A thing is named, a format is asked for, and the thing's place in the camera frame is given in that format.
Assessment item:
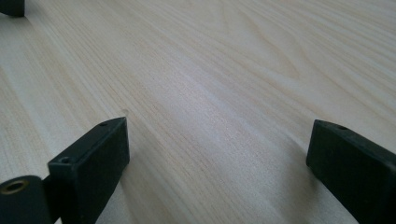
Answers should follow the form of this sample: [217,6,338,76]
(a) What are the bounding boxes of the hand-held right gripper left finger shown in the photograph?
[47,117,131,224]

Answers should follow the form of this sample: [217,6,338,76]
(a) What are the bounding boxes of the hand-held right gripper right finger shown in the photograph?
[305,119,396,224]

